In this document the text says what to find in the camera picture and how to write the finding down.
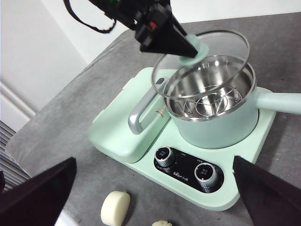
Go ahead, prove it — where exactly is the plain white cylindrical bun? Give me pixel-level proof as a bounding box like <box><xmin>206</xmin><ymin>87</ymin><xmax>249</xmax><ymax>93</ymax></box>
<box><xmin>100</xmin><ymin>190</ymin><xmax>131</xmax><ymax>226</ymax></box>

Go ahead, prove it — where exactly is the black cable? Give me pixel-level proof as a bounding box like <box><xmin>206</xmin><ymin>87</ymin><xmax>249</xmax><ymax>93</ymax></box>
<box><xmin>63</xmin><ymin>0</ymin><xmax>118</xmax><ymax>33</ymax></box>

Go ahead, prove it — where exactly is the glass pot lid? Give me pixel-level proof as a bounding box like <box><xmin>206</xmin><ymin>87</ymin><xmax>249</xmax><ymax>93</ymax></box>
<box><xmin>150</xmin><ymin>29</ymin><xmax>250</xmax><ymax>111</ymax></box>

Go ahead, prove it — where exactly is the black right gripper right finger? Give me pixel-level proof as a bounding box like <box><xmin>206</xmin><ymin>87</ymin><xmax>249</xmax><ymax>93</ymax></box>
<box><xmin>232</xmin><ymin>155</ymin><xmax>301</xmax><ymax>226</ymax></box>

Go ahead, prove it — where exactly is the mint green long-handled pot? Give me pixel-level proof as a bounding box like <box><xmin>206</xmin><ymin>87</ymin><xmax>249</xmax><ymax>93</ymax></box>
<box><xmin>162</xmin><ymin>54</ymin><xmax>301</xmax><ymax>149</ymax></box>

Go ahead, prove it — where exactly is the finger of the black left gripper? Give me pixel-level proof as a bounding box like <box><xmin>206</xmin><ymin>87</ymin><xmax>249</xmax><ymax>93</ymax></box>
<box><xmin>140</xmin><ymin>16</ymin><xmax>198</xmax><ymax>58</ymax></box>
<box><xmin>173</xmin><ymin>19</ymin><xmax>189</xmax><ymax>38</ymax></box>

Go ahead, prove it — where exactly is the steel wire steamer rack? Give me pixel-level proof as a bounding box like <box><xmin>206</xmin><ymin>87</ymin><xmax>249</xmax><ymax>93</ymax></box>
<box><xmin>183</xmin><ymin>84</ymin><xmax>243</xmax><ymax>118</ymax></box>

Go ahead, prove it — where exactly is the silver control knob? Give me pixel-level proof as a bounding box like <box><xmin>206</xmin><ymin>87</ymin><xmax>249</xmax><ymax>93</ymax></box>
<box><xmin>194</xmin><ymin>162</ymin><xmax>217</xmax><ymax>186</ymax></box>
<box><xmin>154</xmin><ymin>145</ymin><xmax>176</xmax><ymax>167</ymax></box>

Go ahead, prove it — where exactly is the grey slatted vent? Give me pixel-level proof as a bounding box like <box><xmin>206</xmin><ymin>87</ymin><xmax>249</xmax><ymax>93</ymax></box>
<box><xmin>0</xmin><ymin>120</ymin><xmax>31</xmax><ymax>191</ymax></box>

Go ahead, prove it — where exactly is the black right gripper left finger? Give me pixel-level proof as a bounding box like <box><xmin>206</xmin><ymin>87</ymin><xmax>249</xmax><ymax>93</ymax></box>
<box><xmin>0</xmin><ymin>157</ymin><xmax>77</xmax><ymax>226</ymax></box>

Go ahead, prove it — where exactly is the mint green breakfast machine base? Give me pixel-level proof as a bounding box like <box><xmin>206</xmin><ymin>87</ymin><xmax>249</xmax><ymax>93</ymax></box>
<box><xmin>88</xmin><ymin>67</ymin><xmax>277</xmax><ymax>210</ymax></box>

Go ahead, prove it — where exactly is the pleated white bun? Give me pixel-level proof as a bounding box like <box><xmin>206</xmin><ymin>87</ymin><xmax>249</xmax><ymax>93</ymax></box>
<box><xmin>151</xmin><ymin>219</ymin><xmax>174</xmax><ymax>226</ymax></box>

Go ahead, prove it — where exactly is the green griddle lid, silver handle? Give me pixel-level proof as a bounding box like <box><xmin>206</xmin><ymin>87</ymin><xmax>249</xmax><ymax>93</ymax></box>
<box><xmin>88</xmin><ymin>67</ymin><xmax>171</xmax><ymax>164</ymax></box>

